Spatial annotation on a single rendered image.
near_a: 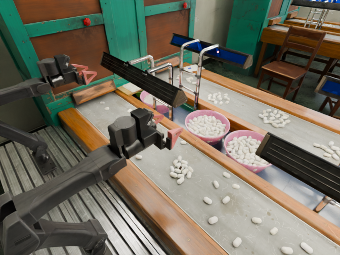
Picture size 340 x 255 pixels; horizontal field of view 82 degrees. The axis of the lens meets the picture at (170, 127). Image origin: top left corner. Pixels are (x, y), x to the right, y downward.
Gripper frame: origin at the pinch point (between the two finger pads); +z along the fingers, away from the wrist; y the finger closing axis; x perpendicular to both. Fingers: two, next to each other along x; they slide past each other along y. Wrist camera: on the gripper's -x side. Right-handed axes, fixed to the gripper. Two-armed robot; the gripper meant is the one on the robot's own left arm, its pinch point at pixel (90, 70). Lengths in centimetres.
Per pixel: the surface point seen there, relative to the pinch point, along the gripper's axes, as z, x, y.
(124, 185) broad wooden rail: -17, 31, -50
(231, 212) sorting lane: 7, 33, -88
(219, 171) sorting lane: 21, 33, -72
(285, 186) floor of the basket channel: 41, 39, -97
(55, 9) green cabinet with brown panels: 0.9, -24.3, 27.9
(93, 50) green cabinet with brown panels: 15.6, 0.2, 28.1
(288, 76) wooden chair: 218, 58, -37
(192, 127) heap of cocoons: 36, 33, -42
